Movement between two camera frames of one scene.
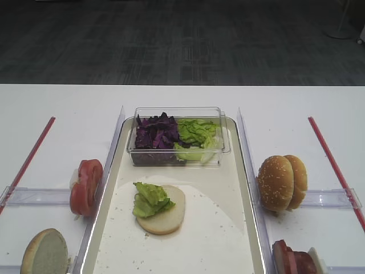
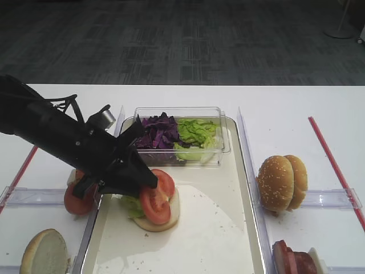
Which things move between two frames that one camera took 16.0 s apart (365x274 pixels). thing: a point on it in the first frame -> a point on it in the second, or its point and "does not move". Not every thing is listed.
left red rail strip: [26, 164] does not move
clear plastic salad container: [178, 136] does not move
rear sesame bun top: [300, 180] does not move
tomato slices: [82, 196] -> [155, 202]
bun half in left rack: [46, 253] does not move
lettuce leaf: [149, 199] -> [132, 206]
